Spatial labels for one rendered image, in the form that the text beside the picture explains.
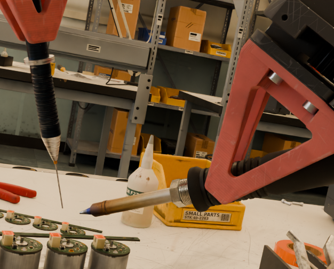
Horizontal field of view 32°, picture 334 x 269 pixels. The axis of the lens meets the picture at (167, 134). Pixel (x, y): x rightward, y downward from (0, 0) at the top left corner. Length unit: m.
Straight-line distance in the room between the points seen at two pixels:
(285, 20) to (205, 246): 0.39
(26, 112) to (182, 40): 1.38
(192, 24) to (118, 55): 1.94
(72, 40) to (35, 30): 2.31
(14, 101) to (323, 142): 4.53
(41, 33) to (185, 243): 0.36
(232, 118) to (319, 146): 0.04
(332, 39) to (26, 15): 0.15
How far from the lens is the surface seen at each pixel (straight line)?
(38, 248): 0.35
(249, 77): 0.27
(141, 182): 0.61
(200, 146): 4.61
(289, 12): 0.25
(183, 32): 4.51
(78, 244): 0.37
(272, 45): 0.27
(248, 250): 0.63
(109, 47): 2.64
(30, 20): 0.30
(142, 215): 0.62
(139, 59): 2.67
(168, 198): 0.32
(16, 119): 4.78
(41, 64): 0.31
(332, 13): 0.27
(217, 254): 0.60
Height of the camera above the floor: 0.94
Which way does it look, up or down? 8 degrees down
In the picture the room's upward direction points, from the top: 11 degrees clockwise
